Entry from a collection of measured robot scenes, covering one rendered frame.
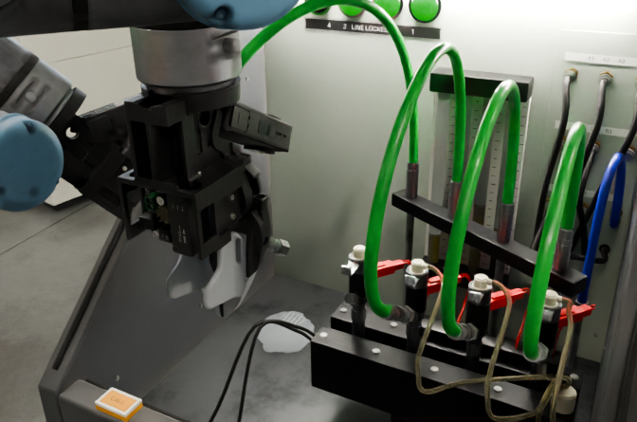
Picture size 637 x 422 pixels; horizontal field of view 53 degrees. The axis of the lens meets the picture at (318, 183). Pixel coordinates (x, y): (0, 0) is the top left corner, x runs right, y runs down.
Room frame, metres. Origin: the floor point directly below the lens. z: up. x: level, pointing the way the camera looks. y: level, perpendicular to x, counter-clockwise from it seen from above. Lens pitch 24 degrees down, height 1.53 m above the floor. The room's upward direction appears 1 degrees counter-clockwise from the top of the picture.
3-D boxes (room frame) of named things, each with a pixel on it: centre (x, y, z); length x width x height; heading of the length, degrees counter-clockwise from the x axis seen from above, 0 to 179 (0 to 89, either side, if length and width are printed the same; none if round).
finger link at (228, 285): (0.44, 0.08, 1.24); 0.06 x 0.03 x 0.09; 152
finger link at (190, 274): (0.46, 0.11, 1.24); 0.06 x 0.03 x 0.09; 152
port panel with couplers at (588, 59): (0.85, -0.39, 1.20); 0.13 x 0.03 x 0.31; 62
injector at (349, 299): (0.72, -0.05, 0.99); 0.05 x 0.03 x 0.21; 152
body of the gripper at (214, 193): (0.45, 0.09, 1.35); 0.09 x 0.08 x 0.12; 152
